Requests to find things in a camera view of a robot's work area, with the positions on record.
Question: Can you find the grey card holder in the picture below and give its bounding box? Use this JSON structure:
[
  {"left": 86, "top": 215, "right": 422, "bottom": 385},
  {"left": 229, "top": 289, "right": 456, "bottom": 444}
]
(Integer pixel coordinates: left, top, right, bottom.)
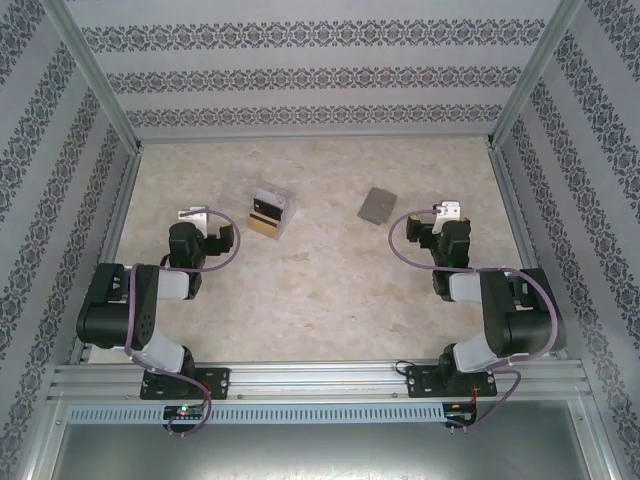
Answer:
[{"left": 356, "top": 186, "right": 398, "bottom": 225}]

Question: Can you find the gold card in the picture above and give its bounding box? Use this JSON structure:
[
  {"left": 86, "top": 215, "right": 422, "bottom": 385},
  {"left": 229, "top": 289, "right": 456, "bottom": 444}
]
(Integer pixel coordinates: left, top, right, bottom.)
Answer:
[{"left": 248, "top": 212, "right": 282, "bottom": 237}]

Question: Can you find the white card with black stripe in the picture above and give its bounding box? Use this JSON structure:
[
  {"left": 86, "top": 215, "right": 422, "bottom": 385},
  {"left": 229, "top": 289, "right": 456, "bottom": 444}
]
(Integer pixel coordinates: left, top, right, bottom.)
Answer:
[{"left": 253, "top": 188, "right": 285, "bottom": 217}]

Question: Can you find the clear acrylic card box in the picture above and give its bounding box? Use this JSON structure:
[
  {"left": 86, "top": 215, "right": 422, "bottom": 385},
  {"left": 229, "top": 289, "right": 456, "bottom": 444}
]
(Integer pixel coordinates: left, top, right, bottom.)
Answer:
[{"left": 224, "top": 180, "right": 301, "bottom": 242}]

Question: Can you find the left circuit board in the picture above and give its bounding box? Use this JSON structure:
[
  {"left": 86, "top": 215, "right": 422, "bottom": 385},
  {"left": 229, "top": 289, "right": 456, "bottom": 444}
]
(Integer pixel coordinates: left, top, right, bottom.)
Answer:
[{"left": 162, "top": 404, "right": 206, "bottom": 422}]

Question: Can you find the circuit board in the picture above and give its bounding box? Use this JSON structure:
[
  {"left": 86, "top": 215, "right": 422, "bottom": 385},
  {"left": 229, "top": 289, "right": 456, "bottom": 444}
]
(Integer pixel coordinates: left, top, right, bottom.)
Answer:
[
  {"left": 162, "top": 404, "right": 206, "bottom": 422},
  {"left": 445, "top": 402, "right": 477, "bottom": 425}
]

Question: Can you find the right circuit board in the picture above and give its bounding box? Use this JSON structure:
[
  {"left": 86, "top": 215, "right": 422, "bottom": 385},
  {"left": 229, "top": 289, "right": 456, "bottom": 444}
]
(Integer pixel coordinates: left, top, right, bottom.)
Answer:
[{"left": 445, "top": 402, "right": 477, "bottom": 425}]

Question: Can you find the grey metal panel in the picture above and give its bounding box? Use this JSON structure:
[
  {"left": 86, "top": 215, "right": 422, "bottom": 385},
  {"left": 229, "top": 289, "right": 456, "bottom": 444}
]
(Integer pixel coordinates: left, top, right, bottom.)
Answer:
[{"left": 47, "top": 422, "right": 599, "bottom": 480}]

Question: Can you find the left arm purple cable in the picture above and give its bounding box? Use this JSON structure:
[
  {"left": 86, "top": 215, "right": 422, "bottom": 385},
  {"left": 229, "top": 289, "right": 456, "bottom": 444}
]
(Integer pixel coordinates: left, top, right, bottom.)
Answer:
[{"left": 123, "top": 208, "right": 244, "bottom": 439}]

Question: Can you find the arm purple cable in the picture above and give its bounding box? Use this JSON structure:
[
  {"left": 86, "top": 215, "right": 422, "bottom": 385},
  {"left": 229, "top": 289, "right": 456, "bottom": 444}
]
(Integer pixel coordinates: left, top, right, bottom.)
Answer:
[
  {"left": 388, "top": 207, "right": 560, "bottom": 436},
  {"left": 123, "top": 208, "right": 244, "bottom": 439}
]

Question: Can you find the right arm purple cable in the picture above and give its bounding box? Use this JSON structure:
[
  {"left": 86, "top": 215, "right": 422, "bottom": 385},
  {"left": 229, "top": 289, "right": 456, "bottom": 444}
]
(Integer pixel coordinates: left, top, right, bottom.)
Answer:
[{"left": 388, "top": 207, "right": 560, "bottom": 436}]

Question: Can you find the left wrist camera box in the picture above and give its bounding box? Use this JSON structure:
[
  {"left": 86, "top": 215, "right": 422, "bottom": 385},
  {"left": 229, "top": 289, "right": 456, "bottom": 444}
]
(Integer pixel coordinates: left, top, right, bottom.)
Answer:
[{"left": 177, "top": 205, "right": 210, "bottom": 235}]

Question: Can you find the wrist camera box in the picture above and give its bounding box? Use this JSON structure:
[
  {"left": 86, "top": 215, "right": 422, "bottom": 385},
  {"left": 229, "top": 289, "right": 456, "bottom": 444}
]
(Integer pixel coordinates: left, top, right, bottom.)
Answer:
[
  {"left": 432, "top": 199, "right": 462, "bottom": 235},
  {"left": 177, "top": 205, "right": 210, "bottom": 235}
]

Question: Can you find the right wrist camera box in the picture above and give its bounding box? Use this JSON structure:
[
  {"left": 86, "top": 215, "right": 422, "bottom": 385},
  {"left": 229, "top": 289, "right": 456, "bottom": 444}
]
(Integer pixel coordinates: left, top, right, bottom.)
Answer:
[{"left": 432, "top": 199, "right": 462, "bottom": 235}]

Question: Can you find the aluminium table side rail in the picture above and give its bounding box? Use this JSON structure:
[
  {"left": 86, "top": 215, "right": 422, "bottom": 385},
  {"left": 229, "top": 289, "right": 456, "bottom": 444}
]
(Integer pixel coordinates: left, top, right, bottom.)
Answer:
[
  {"left": 67, "top": 147, "right": 146, "bottom": 366},
  {"left": 487, "top": 144, "right": 569, "bottom": 361}
]

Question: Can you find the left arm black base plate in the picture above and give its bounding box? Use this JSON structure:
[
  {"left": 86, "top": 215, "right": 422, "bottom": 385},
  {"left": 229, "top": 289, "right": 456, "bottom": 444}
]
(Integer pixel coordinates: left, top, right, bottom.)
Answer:
[{"left": 139, "top": 367, "right": 232, "bottom": 401}]

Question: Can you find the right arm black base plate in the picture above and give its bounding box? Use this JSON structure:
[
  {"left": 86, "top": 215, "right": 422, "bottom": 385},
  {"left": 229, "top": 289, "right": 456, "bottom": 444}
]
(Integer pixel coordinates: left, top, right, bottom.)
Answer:
[{"left": 404, "top": 364, "right": 499, "bottom": 400}]

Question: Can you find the aluminium mounting rail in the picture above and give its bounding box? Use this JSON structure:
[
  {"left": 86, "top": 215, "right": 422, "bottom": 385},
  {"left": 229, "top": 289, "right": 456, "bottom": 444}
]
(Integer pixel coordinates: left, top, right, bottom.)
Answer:
[{"left": 47, "top": 363, "right": 595, "bottom": 402}]

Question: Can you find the slotted grey cable duct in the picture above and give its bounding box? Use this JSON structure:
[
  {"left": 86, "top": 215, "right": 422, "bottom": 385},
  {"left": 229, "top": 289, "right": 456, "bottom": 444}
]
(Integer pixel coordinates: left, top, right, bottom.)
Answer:
[{"left": 66, "top": 402, "right": 448, "bottom": 425}]

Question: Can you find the aluminium frame post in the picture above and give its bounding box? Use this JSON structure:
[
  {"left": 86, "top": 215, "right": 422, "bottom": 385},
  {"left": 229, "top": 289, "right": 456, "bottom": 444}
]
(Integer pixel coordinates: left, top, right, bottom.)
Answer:
[
  {"left": 487, "top": 0, "right": 589, "bottom": 151},
  {"left": 47, "top": 0, "right": 146, "bottom": 154}
]

